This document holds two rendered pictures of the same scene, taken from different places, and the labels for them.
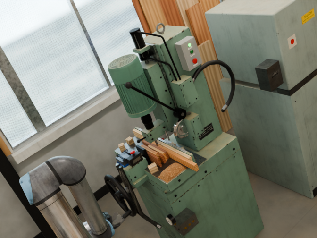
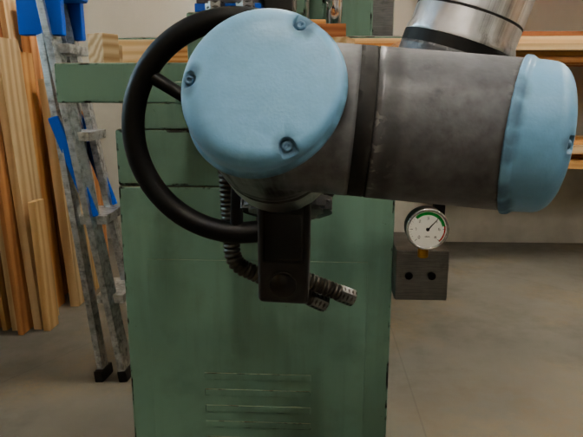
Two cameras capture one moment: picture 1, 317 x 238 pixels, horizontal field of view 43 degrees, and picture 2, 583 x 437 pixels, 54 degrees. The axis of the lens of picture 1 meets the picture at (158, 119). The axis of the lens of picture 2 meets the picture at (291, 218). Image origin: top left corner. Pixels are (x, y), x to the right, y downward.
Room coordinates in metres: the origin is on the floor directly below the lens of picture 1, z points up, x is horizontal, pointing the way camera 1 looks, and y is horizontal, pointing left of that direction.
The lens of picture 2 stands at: (1.50, 0.96, 0.85)
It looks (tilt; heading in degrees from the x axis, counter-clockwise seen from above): 12 degrees down; 298
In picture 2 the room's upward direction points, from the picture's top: straight up
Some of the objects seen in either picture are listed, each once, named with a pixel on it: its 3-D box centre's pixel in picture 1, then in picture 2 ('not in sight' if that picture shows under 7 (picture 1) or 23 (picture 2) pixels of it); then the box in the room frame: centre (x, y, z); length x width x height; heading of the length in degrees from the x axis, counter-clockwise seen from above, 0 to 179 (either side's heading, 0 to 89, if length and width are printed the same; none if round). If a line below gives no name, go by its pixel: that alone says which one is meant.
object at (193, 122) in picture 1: (192, 124); (350, 10); (1.98, -0.17, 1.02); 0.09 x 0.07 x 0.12; 25
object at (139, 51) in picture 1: (140, 44); not in sight; (2.10, -0.06, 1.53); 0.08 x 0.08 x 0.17; 25
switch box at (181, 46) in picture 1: (188, 53); not in sight; (2.05, -0.29, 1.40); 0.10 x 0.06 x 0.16; 115
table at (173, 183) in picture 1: (146, 164); (252, 83); (2.00, 0.16, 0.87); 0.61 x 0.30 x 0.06; 25
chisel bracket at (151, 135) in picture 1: (155, 131); not in sight; (2.05, 0.05, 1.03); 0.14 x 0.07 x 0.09; 115
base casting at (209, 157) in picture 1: (182, 157); (271, 142); (2.09, -0.05, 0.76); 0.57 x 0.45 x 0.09; 115
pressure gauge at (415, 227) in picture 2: (171, 220); (425, 232); (1.71, 0.14, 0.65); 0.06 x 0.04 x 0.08; 25
